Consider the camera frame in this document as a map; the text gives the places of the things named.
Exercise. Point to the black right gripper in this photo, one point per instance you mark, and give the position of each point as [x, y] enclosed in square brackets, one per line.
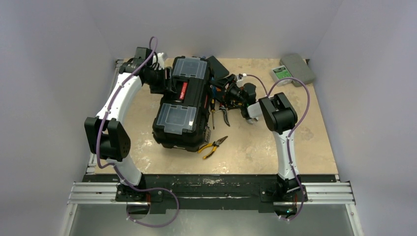
[223, 88]

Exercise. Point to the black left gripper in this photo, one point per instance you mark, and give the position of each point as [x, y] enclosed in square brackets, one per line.
[166, 84]

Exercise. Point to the black plastic toolbox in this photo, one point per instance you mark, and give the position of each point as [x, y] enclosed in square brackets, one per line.
[183, 115]

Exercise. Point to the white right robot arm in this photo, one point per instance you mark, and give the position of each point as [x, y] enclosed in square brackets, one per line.
[280, 118]

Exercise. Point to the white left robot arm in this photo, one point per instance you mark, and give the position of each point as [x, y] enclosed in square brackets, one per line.
[107, 138]

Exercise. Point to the yellow black screwdriver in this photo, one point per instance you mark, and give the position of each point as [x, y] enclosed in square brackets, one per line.
[212, 110]

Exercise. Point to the black flat case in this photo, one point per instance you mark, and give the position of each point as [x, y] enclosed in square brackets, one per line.
[218, 70]

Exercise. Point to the white green small box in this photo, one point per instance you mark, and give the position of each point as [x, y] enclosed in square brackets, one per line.
[278, 74]

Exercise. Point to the grey sharpening stone block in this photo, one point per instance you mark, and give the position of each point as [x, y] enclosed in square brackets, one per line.
[298, 68]

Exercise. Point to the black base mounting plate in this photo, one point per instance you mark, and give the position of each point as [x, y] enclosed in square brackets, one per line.
[211, 192]

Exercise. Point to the yellow handled needle-nose pliers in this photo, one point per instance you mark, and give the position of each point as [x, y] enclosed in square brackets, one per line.
[214, 145]

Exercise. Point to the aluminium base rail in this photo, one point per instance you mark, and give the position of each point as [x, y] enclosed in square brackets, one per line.
[90, 193]

